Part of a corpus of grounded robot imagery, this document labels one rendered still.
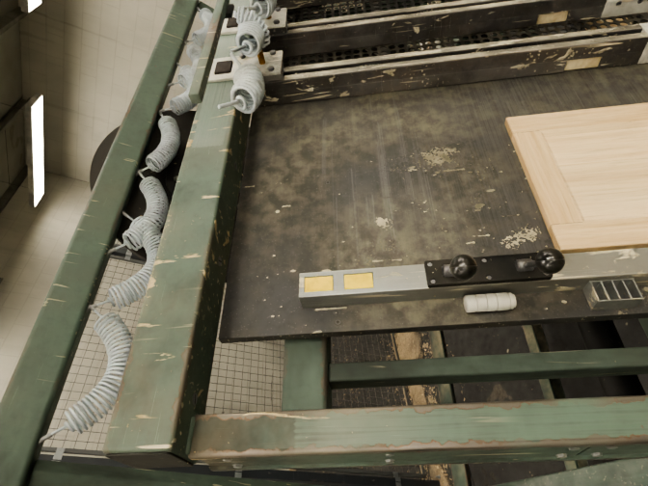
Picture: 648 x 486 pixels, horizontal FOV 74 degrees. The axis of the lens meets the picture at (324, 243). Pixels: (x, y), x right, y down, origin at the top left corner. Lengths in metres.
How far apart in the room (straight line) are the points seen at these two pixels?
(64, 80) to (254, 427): 6.70
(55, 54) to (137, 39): 1.10
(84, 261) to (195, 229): 0.57
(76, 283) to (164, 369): 0.65
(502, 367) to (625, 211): 0.38
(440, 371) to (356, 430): 0.21
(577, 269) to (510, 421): 0.29
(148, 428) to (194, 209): 0.39
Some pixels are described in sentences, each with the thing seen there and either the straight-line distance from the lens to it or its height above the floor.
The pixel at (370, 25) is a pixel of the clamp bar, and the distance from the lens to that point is 1.37.
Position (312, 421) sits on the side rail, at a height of 1.70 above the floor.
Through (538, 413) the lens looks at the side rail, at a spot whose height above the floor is 1.43.
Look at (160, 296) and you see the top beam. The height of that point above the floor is 1.94.
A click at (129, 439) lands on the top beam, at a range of 0.69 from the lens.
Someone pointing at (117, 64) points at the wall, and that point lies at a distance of 6.78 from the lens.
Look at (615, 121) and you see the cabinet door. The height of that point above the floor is 1.12.
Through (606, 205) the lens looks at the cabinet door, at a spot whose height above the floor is 1.21.
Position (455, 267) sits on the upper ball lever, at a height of 1.56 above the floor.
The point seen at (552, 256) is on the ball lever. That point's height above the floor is 1.45.
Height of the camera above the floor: 1.94
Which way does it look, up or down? 19 degrees down
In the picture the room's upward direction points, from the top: 76 degrees counter-clockwise
